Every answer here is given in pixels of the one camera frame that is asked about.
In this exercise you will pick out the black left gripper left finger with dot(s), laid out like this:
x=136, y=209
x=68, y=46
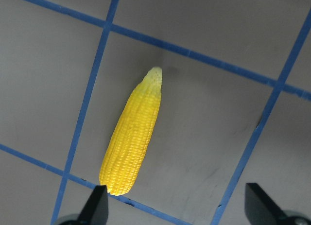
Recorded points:
x=95, y=211

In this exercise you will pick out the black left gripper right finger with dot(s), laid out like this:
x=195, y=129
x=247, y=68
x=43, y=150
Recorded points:
x=260, y=209

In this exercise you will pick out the yellow corn cob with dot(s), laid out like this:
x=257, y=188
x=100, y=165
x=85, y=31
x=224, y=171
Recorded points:
x=129, y=142

